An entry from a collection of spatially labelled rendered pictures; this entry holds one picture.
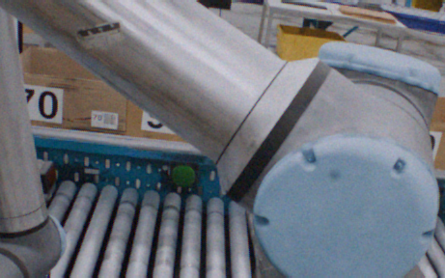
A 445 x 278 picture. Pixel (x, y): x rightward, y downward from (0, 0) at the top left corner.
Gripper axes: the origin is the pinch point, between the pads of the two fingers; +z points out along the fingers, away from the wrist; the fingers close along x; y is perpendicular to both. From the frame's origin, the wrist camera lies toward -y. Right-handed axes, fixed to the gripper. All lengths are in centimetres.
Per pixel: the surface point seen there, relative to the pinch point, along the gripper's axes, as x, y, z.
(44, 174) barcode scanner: 12.2, -10.9, -7.2
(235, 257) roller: 52, 4, 35
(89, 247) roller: 15.2, 5.2, 32.0
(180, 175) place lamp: 36, -17, 56
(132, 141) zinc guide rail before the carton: 21, -25, 56
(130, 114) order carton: 19, -33, 56
